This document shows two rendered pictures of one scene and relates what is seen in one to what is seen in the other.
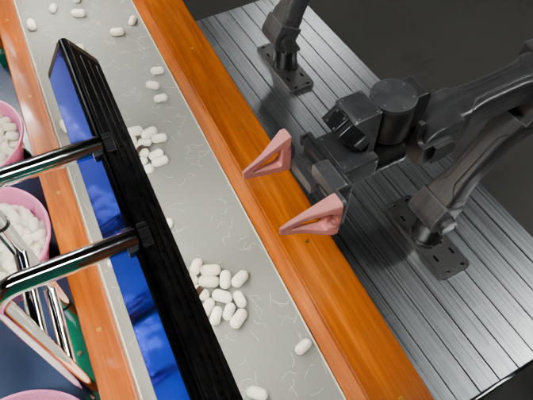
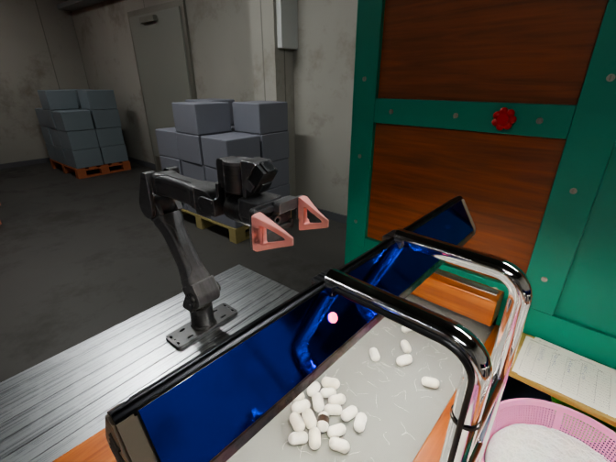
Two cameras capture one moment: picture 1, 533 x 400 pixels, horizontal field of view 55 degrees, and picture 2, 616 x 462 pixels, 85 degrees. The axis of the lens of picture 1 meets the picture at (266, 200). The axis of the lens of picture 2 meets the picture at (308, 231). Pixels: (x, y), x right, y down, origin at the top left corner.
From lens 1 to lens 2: 0.81 m
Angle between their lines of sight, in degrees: 82
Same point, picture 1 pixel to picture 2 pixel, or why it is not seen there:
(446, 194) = (202, 271)
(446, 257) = (221, 312)
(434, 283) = (241, 316)
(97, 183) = not seen: hidden behind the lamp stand
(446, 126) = not seen: hidden behind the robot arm
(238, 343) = (347, 380)
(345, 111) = (261, 162)
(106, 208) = (383, 276)
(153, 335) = (439, 231)
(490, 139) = (180, 230)
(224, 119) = not seen: outside the picture
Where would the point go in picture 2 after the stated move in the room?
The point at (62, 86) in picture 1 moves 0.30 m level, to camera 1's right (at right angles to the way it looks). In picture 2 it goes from (224, 400) to (190, 243)
